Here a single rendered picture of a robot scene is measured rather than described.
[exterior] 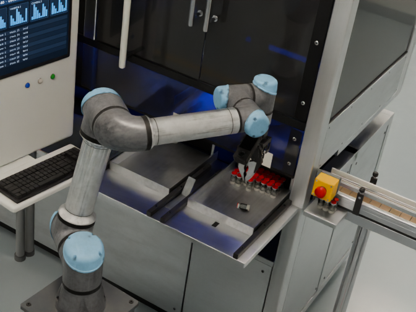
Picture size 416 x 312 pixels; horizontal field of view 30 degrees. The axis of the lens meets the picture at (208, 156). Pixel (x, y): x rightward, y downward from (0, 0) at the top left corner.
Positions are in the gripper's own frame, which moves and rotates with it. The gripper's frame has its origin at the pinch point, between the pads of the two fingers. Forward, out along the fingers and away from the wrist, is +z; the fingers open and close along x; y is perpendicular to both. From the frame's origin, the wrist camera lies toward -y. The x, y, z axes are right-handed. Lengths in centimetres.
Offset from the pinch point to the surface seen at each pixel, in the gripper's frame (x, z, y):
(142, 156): 50, 21, 17
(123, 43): 65, -19, 20
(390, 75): -12, -6, 101
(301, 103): -3.5, -18.1, 27.6
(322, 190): -18.8, 8.7, 24.3
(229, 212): 6.7, 21.5, 7.9
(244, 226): -2.4, 19.3, 1.5
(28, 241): 98, 82, 8
